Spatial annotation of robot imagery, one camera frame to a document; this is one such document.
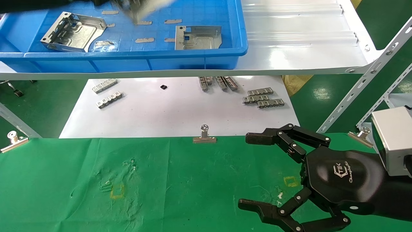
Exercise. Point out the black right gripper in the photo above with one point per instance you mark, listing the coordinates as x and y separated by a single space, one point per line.
344 180

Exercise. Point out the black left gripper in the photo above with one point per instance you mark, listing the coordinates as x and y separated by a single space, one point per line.
74 4

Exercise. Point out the sheet metal bracket curved cutout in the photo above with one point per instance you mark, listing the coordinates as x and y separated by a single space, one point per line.
141 9

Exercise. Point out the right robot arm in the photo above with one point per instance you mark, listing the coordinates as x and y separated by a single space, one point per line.
399 196

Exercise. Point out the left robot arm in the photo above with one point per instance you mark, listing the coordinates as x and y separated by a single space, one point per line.
16 5

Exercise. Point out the crumpled clear tape patch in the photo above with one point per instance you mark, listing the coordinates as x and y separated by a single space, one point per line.
104 45

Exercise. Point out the silver binder clip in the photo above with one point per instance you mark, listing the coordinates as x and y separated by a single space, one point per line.
14 143
204 137
361 137

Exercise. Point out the blue plastic bin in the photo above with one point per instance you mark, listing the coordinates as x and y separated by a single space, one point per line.
128 61

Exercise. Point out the yellow woven bag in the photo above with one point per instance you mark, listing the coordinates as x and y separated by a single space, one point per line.
296 84

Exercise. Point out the green table cloth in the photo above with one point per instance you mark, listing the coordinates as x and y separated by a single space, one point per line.
161 187

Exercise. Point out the black stool chrome base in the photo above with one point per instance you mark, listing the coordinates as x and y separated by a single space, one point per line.
17 92

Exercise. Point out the white board sheet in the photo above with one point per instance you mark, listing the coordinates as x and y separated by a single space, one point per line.
177 111

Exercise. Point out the small black plastic piece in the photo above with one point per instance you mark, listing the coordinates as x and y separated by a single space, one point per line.
163 87

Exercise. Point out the white metal shelf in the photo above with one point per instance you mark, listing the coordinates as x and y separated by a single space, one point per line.
289 51

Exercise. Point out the sheet metal bracket with walls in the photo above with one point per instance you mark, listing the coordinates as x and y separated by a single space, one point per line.
77 33

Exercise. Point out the white perforated shelf post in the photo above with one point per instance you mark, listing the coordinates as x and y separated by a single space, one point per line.
16 120
354 93
383 98

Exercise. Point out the flat sheet metal bracket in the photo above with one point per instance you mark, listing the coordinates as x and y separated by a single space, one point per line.
201 40

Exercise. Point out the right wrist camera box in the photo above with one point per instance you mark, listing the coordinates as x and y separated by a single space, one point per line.
394 138

